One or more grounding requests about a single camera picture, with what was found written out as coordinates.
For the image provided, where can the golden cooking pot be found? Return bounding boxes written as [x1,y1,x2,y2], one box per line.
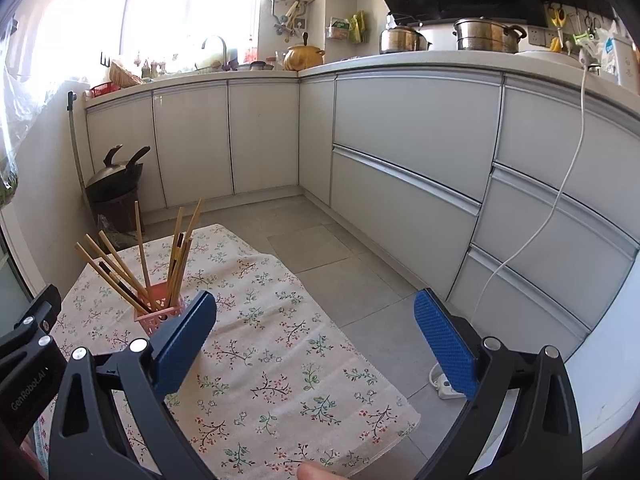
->
[283,32,326,72]

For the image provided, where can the wooden chopstick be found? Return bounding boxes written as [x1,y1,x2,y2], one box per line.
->
[85,234,152,311]
[164,207,184,308]
[99,231,160,311]
[170,236,192,307]
[134,200,153,304]
[166,198,204,307]
[75,243,146,315]

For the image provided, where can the floral tablecloth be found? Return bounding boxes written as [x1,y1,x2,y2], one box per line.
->
[29,223,421,480]

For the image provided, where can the white kitchen cabinets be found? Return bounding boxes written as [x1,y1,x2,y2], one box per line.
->
[84,52,639,356]

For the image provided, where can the woven bamboo basket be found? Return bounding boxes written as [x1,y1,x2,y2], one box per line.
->
[110,60,143,89]

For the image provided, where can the black gold-banded chopstick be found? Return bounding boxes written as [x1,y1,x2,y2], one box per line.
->
[166,232,183,285]
[99,261,151,314]

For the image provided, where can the white power strip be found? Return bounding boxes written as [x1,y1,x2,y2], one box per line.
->
[428,363,465,400]

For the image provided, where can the black wok with lid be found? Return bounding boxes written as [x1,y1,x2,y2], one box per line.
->
[86,144,151,202]

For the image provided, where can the white power cable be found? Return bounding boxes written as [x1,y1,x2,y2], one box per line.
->
[470,52,599,321]

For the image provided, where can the red basket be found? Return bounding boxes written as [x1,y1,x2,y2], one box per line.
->
[89,81,120,99]

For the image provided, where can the person's hand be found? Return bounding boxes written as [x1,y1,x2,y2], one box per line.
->
[296,462,347,480]

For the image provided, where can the steel steamer pot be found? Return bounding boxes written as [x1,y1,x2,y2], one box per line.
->
[452,18,527,53]

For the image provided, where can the steel stock pot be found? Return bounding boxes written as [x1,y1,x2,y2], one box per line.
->
[378,22,432,54]

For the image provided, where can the pink perforated utensil basket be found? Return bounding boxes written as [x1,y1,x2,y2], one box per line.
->
[134,282,184,336]

